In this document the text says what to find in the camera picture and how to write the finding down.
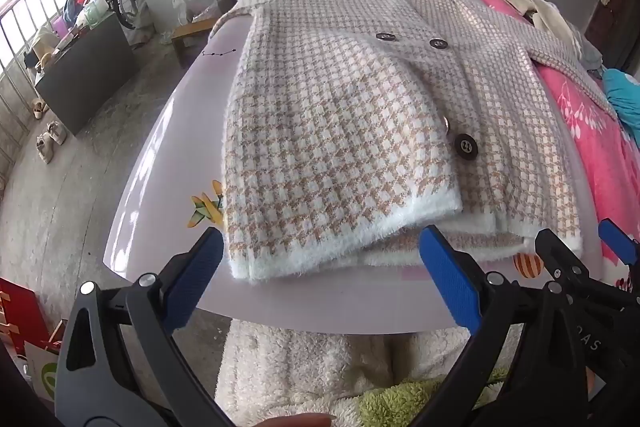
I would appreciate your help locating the red box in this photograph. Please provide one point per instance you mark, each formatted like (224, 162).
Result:
(17, 312)

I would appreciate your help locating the small wooden stool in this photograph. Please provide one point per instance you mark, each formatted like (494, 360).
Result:
(192, 34)

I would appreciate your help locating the grey cloth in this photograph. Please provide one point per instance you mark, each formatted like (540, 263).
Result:
(590, 54)

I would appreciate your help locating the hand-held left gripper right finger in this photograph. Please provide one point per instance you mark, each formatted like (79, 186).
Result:
(450, 277)

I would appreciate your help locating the person's left hand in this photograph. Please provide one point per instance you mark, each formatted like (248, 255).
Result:
(305, 421)

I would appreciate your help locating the dark cabinet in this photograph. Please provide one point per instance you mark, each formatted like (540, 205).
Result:
(85, 72)

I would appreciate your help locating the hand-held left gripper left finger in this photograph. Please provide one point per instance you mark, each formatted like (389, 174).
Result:
(195, 277)

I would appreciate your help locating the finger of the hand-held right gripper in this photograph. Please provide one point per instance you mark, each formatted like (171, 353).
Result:
(617, 239)
(555, 252)

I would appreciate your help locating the pink floral blanket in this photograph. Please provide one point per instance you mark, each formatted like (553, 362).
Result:
(590, 147)

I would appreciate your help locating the teal cloth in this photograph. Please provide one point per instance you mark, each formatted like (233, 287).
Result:
(622, 99)

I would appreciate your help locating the green fluffy cloth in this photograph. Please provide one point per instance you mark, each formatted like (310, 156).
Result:
(400, 399)

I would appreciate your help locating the white fluffy clothing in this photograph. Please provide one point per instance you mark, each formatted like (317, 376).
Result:
(300, 367)

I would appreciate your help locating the white box with green print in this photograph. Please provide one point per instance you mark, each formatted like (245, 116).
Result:
(45, 372)

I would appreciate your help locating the clear plastic bag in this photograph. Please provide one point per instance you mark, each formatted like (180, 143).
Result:
(197, 4)

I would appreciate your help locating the beige garment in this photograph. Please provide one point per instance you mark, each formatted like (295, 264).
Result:
(530, 4)

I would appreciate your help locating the beige houndstooth knit cardigan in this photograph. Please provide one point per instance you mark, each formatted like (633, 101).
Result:
(340, 122)

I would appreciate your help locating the dark wooden door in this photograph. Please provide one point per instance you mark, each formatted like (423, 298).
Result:
(617, 7)

